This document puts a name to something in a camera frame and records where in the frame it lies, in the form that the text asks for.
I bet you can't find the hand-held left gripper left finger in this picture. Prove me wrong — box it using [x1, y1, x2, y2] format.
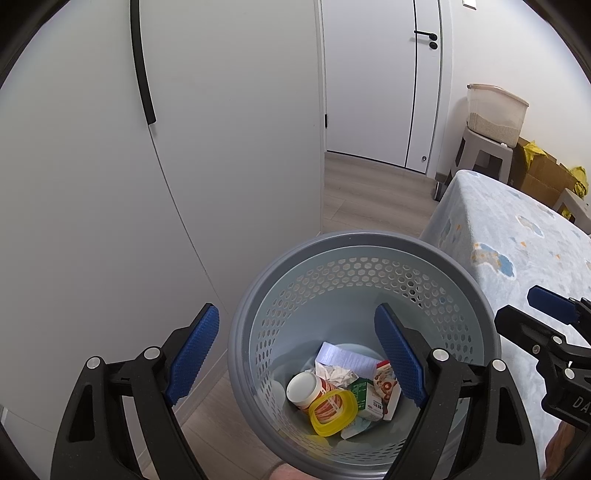
[49, 302, 221, 480]

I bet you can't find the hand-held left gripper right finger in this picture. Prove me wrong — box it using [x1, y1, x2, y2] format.
[373, 303, 541, 480]

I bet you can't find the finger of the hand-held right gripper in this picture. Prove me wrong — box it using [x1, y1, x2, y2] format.
[527, 285, 591, 342]
[494, 305, 568, 365]

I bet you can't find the red white snack wrapper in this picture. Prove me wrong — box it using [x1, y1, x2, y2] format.
[373, 360, 400, 421]

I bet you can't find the green white drink carton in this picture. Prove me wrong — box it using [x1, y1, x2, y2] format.
[346, 378, 386, 422]

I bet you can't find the lined paper ball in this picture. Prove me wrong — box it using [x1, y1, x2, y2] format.
[315, 360, 358, 386]

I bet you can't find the teal white plastic packet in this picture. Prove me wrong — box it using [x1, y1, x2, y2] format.
[341, 418, 384, 439]

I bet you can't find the grey perforated waste basket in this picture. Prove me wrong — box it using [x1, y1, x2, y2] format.
[227, 232, 503, 480]

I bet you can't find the red striped paper cup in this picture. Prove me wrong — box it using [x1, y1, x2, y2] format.
[286, 372, 345, 411]

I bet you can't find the yellow plastic lid ring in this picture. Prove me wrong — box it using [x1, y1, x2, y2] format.
[308, 389, 359, 437]

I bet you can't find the person's right hand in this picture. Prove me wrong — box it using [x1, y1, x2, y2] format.
[545, 422, 578, 478]

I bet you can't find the grey plastic stool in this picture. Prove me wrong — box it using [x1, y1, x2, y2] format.
[455, 127, 513, 181]
[551, 187, 591, 227]

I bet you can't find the light blue printed blanket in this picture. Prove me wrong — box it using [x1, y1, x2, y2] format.
[420, 170, 591, 462]

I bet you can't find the brown cardboard box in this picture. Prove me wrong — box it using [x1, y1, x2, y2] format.
[510, 137, 578, 206]

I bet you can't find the yellow plastic bag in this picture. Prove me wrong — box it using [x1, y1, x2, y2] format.
[522, 141, 548, 164]
[570, 166, 589, 199]

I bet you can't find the white wardrobe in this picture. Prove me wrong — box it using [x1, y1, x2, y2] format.
[0, 0, 326, 462]

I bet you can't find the translucent storage bin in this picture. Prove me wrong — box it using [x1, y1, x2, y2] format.
[466, 83, 530, 148]

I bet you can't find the white door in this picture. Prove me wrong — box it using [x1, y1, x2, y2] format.
[322, 0, 451, 174]

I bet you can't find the black wardrobe handle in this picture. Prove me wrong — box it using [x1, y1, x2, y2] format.
[130, 0, 157, 125]

